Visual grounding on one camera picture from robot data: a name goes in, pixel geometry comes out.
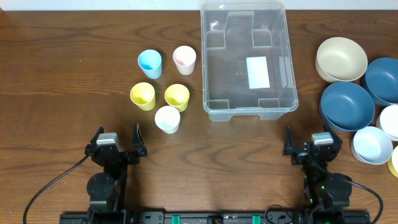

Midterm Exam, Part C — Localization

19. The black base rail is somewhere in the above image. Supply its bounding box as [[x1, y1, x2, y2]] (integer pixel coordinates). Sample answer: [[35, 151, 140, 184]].
[[59, 210, 371, 224]]

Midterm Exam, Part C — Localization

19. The pink plastic cup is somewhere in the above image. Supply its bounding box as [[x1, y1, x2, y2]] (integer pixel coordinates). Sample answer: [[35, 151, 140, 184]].
[[173, 45, 197, 75]]

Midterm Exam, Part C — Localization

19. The yellow cup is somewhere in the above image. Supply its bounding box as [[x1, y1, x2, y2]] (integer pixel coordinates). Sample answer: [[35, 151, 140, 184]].
[[130, 82, 155, 111], [164, 84, 190, 112]]

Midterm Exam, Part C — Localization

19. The white label in container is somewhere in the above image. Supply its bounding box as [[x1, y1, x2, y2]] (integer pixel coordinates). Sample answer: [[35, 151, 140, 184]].
[[246, 57, 271, 89]]

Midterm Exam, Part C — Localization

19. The yellow bowl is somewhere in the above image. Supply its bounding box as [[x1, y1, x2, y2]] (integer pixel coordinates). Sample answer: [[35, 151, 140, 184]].
[[387, 146, 398, 177]]

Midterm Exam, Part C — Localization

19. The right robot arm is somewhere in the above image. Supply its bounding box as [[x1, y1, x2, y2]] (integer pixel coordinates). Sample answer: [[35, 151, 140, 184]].
[[283, 125, 352, 223]]

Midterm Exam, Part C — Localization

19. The light grey-blue bowl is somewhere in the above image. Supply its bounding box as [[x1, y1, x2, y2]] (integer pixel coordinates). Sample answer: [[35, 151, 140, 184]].
[[351, 126, 393, 165]]

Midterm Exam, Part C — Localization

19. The dark blue bowl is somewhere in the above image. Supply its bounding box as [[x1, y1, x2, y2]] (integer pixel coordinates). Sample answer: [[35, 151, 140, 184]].
[[362, 57, 397, 106], [319, 82, 375, 132]]

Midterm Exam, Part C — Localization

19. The yellow cup on left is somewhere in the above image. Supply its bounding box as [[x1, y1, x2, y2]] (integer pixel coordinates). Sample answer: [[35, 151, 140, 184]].
[[130, 82, 155, 111]]

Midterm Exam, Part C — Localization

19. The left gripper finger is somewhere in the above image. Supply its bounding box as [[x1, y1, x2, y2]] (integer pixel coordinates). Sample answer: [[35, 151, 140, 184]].
[[132, 123, 147, 157], [88, 126, 104, 146]]

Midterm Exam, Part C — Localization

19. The white bowl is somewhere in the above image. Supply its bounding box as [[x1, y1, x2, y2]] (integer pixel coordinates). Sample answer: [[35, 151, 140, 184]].
[[376, 105, 398, 141]]

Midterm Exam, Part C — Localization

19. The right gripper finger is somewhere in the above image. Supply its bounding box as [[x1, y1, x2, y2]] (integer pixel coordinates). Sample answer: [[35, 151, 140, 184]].
[[283, 126, 294, 156], [323, 123, 343, 148]]

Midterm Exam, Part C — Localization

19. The yellow cup on right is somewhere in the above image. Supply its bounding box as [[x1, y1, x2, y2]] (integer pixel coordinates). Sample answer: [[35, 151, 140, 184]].
[[164, 84, 190, 112]]

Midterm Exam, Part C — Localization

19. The light blue plastic cup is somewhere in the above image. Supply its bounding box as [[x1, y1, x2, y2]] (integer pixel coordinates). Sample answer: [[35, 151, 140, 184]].
[[137, 49, 162, 79]]

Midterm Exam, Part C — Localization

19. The white plastic cup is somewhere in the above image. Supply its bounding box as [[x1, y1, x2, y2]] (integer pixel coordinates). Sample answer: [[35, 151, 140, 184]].
[[155, 106, 180, 134]]

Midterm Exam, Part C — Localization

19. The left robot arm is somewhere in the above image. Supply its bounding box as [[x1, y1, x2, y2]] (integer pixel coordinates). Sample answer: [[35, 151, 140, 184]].
[[85, 124, 147, 223]]

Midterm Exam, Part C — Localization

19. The clear plastic storage container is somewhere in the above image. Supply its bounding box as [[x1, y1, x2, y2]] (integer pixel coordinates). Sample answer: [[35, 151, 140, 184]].
[[201, 1, 299, 121]]

